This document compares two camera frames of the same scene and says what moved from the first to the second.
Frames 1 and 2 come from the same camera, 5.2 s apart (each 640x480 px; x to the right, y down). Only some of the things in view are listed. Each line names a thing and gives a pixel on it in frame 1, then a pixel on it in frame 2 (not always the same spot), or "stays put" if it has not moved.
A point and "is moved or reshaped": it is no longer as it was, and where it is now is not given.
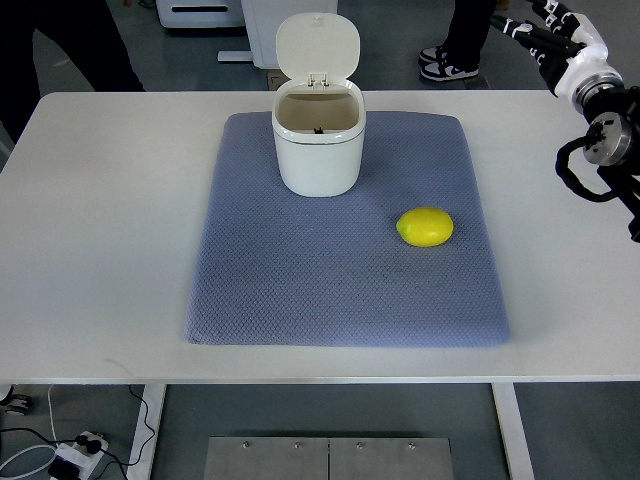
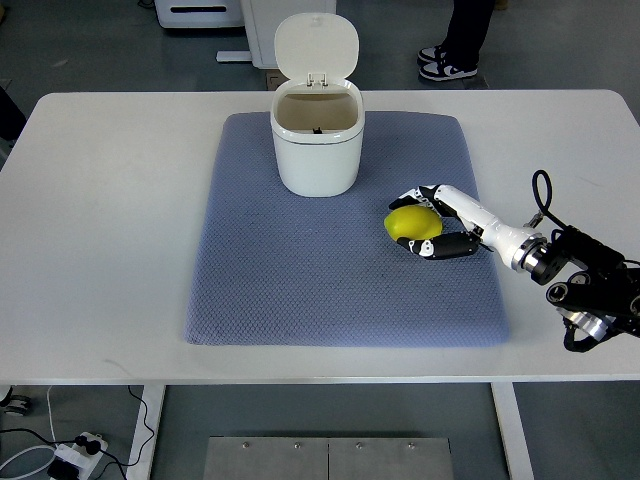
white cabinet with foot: [262, 21] stays put
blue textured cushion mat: [284, 269] stays put
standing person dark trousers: [471, 22] stays put
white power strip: [79, 454] stays put
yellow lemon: [425, 226] is moved or reshaped
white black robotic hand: [570, 50] -> [524, 249]
